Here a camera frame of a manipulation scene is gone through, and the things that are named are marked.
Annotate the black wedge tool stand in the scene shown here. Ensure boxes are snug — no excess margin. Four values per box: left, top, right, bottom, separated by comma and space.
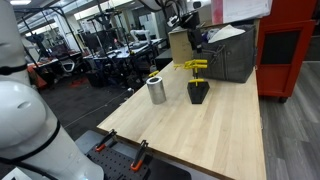
186, 80, 211, 105

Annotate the pink plastic sheet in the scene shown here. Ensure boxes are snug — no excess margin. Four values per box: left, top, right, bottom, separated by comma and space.
210, 0, 224, 25

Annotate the red tool cabinet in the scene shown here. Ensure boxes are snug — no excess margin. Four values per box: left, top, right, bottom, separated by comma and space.
254, 0, 318, 104

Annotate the white floor cable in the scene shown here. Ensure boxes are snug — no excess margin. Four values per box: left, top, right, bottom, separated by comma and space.
63, 88, 134, 129

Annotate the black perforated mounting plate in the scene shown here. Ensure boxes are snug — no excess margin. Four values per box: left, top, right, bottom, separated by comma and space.
85, 141, 151, 180

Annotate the white cloth in bin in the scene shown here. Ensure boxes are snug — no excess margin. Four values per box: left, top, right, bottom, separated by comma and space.
207, 24, 247, 44

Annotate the white office chair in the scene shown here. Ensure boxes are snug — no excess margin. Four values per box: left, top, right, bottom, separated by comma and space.
59, 58, 76, 74

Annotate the black orange bar clamp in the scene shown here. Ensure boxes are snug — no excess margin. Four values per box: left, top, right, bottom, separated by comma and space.
94, 129, 118, 153
130, 139, 149, 173

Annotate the black floor cabinet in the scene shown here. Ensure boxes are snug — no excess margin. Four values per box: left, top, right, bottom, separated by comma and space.
154, 48, 174, 72

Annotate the silver cylindrical holder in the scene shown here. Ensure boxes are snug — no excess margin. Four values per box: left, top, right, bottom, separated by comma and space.
145, 76, 167, 105

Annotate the white paper sheet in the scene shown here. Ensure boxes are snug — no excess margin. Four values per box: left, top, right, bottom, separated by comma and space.
221, 0, 273, 24

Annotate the brown cardboard box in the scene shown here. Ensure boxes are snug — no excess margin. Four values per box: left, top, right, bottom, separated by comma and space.
168, 26, 194, 65

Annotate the black robot platform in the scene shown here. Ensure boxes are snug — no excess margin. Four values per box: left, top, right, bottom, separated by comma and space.
74, 129, 193, 180

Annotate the black trash bin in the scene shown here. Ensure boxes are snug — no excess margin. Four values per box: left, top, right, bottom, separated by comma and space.
84, 69, 104, 88

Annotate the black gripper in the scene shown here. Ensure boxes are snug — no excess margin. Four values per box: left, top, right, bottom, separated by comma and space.
186, 27, 203, 54

